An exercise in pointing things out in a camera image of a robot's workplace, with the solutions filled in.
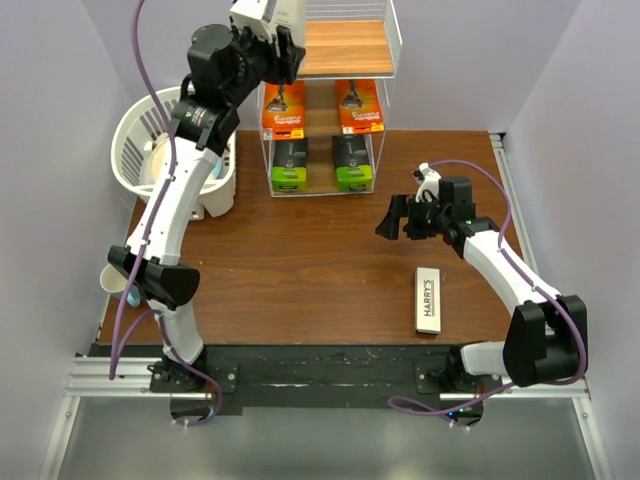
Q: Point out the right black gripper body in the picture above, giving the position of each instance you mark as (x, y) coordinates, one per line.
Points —
(425, 220)

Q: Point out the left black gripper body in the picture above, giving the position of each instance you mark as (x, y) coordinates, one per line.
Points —
(258, 58)

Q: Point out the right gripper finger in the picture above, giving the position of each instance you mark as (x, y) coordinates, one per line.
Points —
(399, 206)
(389, 227)

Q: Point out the grey Harry's box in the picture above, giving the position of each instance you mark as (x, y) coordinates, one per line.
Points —
(292, 15)

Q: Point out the orange Gillette razor pack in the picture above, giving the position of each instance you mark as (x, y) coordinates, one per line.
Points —
(358, 105)
(283, 111)

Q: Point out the green black razor box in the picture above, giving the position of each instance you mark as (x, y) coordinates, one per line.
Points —
(289, 166)
(352, 164)

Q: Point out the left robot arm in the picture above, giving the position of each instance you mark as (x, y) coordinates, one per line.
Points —
(226, 64)

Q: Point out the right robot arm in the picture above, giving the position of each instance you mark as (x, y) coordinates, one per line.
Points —
(546, 342)

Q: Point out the white Harry's box right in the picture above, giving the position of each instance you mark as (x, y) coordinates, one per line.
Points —
(427, 301)

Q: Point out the white plastic laundry basket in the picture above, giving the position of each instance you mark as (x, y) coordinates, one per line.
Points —
(131, 148)

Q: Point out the cream and blue plate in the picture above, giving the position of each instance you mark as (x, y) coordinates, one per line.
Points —
(157, 156)

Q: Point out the cream paper cup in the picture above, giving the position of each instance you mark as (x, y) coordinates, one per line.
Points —
(114, 283)

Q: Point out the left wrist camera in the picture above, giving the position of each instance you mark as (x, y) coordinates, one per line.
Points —
(256, 15)

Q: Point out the white wire wooden shelf unit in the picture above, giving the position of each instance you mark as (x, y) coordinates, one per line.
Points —
(344, 40)

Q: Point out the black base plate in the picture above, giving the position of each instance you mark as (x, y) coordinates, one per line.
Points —
(232, 378)

